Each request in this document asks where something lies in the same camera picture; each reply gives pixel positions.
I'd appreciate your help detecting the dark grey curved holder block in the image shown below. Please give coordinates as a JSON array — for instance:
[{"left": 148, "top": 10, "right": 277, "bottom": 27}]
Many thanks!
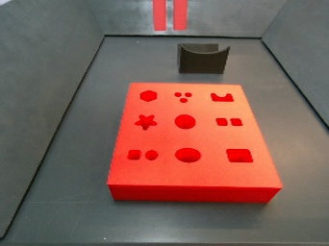
[{"left": 178, "top": 43, "right": 231, "bottom": 74}]

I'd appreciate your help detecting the red shape-sorting insertion board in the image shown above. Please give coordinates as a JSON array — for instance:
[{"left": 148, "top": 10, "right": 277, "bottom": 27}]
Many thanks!
[{"left": 109, "top": 83, "right": 283, "bottom": 203}]

